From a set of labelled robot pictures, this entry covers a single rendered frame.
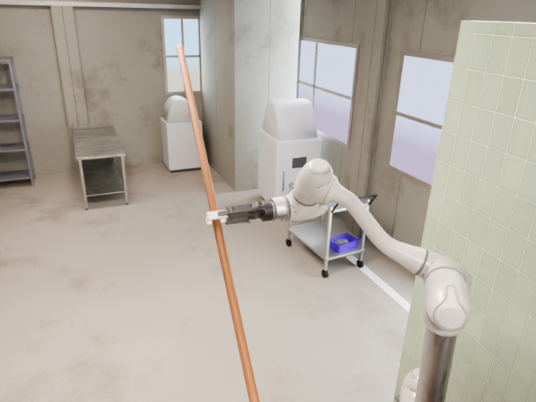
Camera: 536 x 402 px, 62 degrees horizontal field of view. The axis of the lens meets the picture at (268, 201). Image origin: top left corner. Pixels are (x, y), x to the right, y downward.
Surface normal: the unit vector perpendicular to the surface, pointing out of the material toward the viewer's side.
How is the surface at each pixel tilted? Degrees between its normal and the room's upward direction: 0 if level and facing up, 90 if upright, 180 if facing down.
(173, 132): 90
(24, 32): 90
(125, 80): 90
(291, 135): 71
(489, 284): 90
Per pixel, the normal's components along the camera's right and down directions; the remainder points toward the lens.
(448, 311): -0.24, 0.34
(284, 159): 0.34, 0.37
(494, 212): -0.94, 0.11
